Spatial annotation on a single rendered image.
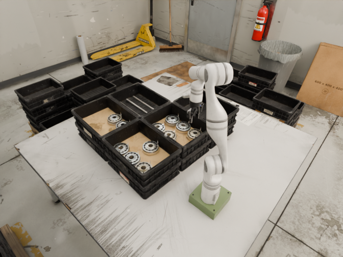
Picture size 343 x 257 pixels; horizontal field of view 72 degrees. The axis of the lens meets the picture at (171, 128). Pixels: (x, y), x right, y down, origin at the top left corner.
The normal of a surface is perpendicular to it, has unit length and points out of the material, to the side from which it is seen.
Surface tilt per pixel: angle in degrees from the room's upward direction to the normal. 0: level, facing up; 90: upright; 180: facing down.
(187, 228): 0
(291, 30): 90
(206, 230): 0
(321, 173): 0
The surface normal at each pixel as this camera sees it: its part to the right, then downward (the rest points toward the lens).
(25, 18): 0.75, 0.44
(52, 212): 0.02, -0.77
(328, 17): -0.66, 0.47
